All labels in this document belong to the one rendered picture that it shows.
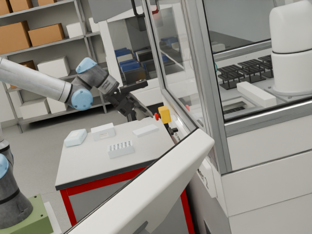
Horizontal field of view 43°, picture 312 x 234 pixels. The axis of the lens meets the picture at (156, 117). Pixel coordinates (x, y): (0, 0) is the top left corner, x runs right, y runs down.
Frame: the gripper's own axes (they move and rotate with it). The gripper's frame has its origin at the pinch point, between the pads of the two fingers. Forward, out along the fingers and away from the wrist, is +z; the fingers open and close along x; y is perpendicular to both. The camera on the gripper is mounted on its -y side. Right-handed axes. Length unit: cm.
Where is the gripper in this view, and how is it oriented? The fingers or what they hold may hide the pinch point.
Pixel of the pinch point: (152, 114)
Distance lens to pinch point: 163.5
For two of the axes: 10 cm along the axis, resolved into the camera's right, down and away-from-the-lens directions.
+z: 7.4, 6.1, 3.0
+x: 1.5, 2.8, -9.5
